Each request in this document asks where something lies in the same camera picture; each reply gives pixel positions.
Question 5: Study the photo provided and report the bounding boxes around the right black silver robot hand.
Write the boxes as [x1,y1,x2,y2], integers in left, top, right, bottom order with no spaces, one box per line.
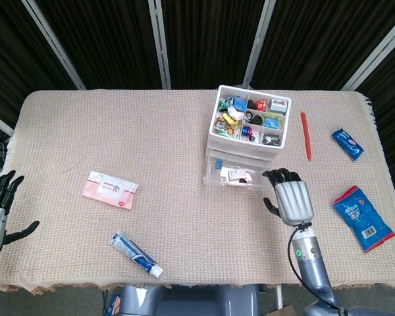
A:
[262,168,315,227]

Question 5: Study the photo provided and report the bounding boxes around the white mahjong tile box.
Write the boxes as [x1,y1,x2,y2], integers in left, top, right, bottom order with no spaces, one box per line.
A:
[270,98,289,113]

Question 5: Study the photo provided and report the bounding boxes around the red pen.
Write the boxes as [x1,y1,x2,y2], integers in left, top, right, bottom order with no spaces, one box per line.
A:
[300,112,313,162]

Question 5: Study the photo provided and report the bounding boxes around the blue snack bag red edges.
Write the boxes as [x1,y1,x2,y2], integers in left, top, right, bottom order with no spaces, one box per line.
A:
[332,185,395,253]

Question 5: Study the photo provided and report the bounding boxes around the blue cookie pack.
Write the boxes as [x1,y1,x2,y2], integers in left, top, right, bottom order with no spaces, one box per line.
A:
[331,127,365,161]

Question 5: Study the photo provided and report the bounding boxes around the green and blue packet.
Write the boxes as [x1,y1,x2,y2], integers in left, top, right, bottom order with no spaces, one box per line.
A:
[262,113,286,130]

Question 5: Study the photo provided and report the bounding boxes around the colourful candy wrappers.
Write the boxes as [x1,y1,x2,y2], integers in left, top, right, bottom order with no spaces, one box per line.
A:
[216,120,243,136]

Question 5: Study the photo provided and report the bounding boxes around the white crumpled tissue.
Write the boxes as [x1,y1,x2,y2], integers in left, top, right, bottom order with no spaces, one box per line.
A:
[229,107,248,121]

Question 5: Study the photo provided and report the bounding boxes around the beige woven tablecloth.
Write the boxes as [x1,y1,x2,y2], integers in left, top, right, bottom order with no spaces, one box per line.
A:
[0,88,395,294]

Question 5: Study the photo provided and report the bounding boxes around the pink wet wipes pack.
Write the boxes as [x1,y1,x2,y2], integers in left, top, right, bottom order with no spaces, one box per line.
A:
[82,170,140,211]

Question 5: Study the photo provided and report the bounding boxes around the grey robot torso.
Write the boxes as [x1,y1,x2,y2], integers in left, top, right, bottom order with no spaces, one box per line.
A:
[118,284,261,316]

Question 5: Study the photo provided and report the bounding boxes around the blue white toothpaste tube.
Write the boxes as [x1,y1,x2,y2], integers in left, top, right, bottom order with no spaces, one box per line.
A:
[109,229,165,280]

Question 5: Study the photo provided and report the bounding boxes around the blue pack on floor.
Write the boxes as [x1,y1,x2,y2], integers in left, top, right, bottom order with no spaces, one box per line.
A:
[109,294,122,315]

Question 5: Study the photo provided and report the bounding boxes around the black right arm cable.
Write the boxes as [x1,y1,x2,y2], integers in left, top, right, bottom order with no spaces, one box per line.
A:
[287,226,342,312]

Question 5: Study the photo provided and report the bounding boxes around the clear drawer with handle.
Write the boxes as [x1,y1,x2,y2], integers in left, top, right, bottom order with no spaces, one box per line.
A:
[206,144,280,159]

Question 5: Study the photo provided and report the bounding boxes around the white plastic drawer organizer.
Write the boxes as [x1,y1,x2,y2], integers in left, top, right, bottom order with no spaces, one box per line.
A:
[204,84,292,162]

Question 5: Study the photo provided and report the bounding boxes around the grey aluminium frame post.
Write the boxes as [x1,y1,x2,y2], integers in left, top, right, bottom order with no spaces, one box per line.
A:
[340,19,395,92]
[0,109,14,136]
[243,0,278,89]
[21,0,87,90]
[147,0,172,90]

